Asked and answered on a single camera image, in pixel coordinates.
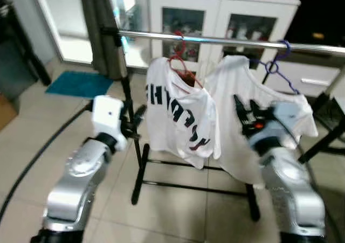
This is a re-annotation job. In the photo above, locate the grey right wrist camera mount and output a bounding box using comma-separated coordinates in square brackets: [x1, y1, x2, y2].
[259, 102, 303, 147]

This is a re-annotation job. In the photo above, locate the red wire clothes hanger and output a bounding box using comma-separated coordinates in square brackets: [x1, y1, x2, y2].
[168, 32, 204, 90]

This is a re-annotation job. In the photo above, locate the white T-shirt with black print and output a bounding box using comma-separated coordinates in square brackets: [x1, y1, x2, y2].
[146, 57, 220, 170]

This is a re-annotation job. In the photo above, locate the teal floor rug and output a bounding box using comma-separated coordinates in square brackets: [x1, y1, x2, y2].
[45, 71, 114, 99]

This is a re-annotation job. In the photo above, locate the thin purple clothes hanger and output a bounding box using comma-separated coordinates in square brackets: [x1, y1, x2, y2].
[249, 40, 300, 95]

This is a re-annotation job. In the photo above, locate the black chrome clothes rack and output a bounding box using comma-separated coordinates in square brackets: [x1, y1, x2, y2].
[100, 26, 345, 222]

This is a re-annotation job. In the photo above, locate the plain white T-shirt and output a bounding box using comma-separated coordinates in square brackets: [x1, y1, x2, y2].
[205, 55, 319, 189]

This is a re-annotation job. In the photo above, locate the black television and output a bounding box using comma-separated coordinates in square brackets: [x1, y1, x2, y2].
[284, 0, 345, 47]

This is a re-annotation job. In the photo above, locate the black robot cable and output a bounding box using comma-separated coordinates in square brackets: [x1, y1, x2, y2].
[0, 106, 95, 222]

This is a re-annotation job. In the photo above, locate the white framed glass door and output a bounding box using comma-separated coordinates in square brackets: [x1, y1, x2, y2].
[30, 0, 98, 65]

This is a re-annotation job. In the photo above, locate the grey curtain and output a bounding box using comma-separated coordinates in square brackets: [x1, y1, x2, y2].
[81, 0, 130, 81]

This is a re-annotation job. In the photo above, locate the dark furniture piece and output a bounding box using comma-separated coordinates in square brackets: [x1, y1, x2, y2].
[0, 0, 52, 101]

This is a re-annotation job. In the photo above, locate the white drawer unit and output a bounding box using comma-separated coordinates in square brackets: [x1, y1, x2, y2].
[259, 60, 343, 98]

